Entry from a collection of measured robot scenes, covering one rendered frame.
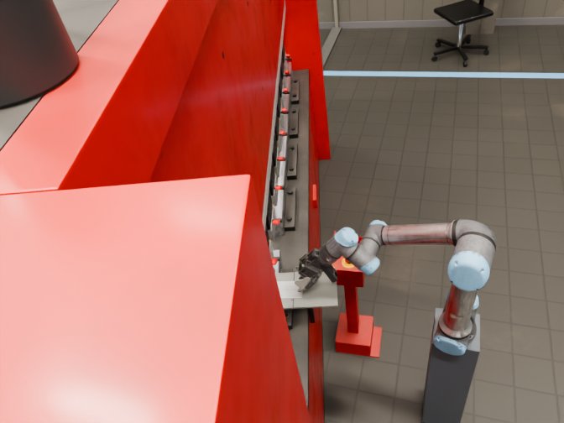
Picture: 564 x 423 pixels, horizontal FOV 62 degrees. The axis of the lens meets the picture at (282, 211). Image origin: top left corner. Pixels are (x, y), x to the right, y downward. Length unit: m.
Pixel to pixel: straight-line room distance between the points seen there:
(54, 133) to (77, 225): 0.17
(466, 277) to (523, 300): 1.75
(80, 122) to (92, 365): 0.33
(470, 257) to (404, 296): 1.67
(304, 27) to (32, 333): 3.35
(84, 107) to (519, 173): 3.76
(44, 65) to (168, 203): 0.32
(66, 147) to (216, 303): 0.29
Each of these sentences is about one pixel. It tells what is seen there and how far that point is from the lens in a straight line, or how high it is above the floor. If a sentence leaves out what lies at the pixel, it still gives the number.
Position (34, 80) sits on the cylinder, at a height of 2.32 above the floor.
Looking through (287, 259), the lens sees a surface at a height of 0.88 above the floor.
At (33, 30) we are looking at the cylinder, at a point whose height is 2.37.
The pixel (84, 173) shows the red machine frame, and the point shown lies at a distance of 0.55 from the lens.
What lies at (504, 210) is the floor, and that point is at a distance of 3.80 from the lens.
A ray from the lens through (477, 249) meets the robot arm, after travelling 1.56.
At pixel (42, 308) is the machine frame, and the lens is 0.40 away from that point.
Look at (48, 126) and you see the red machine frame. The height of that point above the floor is 2.30.
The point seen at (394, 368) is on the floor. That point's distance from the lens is 2.90.
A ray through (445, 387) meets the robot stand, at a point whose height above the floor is 0.43.
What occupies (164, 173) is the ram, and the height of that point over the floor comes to 2.10.
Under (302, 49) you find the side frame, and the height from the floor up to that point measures 1.03.
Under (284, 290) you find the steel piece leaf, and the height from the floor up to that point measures 1.00.
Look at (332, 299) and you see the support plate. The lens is 1.93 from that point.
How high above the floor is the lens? 2.56
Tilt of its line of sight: 43 degrees down
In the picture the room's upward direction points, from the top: 11 degrees counter-clockwise
